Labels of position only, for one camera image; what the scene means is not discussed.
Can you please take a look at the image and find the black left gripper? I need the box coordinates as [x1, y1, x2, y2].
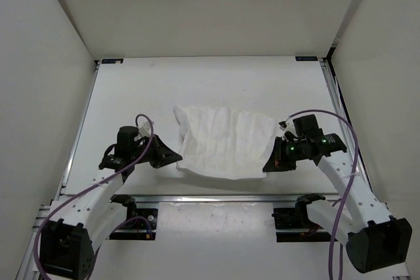
[131, 134, 182, 169]

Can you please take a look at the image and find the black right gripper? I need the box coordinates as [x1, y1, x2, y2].
[262, 136, 306, 172]

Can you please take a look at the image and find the white pleated skirt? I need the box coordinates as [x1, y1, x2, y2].
[173, 106, 278, 180]

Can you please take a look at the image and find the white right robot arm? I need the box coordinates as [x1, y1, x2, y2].
[263, 113, 412, 273]

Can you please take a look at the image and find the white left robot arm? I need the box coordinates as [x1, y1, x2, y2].
[34, 126, 182, 279]

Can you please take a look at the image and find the blue left corner label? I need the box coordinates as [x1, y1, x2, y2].
[101, 58, 124, 64]

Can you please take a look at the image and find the blue corner label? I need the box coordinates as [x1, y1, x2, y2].
[295, 56, 318, 62]
[101, 58, 124, 64]

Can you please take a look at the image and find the blue right corner label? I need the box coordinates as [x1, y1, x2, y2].
[295, 56, 318, 62]

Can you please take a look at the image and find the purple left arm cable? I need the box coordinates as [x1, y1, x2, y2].
[33, 114, 155, 277]

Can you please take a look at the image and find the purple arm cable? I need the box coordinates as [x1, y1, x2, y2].
[278, 109, 362, 280]
[33, 114, 155, 277]

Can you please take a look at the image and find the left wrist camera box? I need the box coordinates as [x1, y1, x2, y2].
[138, 122, 152, 136]

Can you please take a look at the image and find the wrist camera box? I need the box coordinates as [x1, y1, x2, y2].
[278, 121, 296, 134]
[138, 122, 152, 136]

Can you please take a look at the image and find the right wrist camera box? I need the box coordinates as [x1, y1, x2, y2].
[278, 121, 296, 134]

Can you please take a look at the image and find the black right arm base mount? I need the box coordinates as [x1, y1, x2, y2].
[272, 193, 331, 243]

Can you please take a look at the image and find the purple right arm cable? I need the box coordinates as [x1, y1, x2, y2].
[278, 109, 362, 280]

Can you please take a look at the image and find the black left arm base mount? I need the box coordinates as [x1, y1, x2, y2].
[109, 195, 158, 241]

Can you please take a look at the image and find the aluminium right frame rail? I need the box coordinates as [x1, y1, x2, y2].
[320, 41, 372, 189]

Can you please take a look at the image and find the aluminium frame rail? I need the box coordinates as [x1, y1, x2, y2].
[14, 178, 66, 280]
[320, 41, 372, 189]

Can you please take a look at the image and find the aluminium front table rail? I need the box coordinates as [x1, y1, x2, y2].
[62, 191, 342, 205]

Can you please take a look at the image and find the aluminium left frame rail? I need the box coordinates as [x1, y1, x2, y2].
[14, 178, 66, 280]

